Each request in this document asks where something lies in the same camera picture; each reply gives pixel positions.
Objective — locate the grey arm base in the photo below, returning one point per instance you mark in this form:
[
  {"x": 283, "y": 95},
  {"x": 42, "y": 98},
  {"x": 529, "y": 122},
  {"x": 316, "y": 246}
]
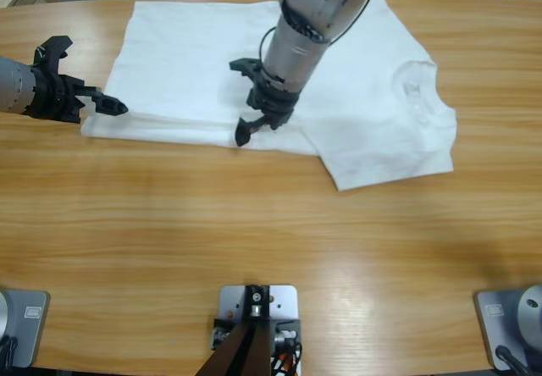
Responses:
[
  {"x": 29, "y": 338},
  {"x": 491, "y": 333}
]

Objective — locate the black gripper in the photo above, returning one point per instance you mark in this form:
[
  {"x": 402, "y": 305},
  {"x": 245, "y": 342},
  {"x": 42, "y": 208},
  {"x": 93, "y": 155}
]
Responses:
[
  {"x": 275, "y": 98},
  {"x": 55, "y": 96}
]

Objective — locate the silver cylindrical fitting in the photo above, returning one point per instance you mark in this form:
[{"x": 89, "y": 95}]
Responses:
[
  {"x": 284, "y": 337},
  {"x": 218, "y": 335}
]

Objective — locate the white t-shirt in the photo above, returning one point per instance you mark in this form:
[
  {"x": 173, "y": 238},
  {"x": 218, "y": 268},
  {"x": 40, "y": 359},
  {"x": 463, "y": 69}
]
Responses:
[{"x": 178, "y": 54}]

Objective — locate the white label sticker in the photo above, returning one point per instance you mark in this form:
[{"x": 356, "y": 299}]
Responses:
[
  {"x": 494, "y": 310},
  {"x": 33, "y": 312}
]

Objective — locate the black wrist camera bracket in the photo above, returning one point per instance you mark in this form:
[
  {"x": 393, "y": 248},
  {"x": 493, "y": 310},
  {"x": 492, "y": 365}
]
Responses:
[
  {"x": 245, "y": 66},
  {"x": 55, "y": 50}
]

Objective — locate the white mounting block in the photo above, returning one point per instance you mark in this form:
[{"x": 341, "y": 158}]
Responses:
[{"x": 230, "y": 300}]

